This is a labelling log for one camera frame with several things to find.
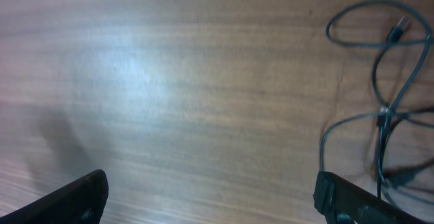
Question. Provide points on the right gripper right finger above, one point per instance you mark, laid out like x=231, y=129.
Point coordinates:
x=340, y=201

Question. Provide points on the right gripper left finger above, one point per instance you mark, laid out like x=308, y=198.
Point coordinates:
x=79, y=202

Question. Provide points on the black usb cable end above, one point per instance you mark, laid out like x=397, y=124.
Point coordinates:
x=392, y=40

